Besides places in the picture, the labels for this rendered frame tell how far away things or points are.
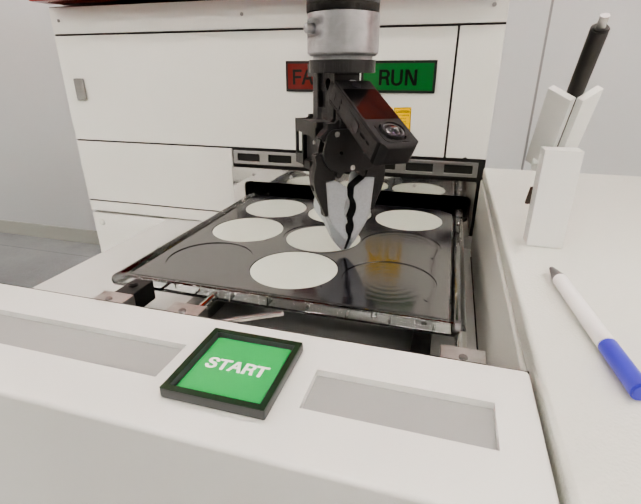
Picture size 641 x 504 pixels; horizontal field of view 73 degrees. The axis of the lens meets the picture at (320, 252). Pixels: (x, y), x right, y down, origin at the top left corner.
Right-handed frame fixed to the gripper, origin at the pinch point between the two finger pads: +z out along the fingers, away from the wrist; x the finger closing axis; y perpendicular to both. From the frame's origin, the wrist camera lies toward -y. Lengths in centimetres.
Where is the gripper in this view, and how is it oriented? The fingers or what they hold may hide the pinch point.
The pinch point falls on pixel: (347, 241)
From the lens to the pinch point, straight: 52.0
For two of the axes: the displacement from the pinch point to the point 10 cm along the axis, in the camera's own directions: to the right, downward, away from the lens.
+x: -9.0, 1.7, -3.9
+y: -4.3, -3.5, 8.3
